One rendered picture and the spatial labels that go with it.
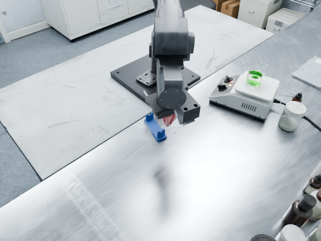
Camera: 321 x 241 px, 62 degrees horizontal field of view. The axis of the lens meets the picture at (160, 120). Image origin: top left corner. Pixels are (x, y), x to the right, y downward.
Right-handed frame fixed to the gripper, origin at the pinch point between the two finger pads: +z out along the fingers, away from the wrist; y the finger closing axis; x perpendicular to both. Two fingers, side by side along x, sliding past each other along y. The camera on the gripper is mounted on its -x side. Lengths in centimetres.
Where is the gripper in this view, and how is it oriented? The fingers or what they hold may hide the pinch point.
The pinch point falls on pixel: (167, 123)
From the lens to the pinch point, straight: 72.9
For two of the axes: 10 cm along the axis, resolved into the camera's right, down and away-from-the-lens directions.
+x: -4.6, -6.4, 6.2
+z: -0.1, 7.0, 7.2
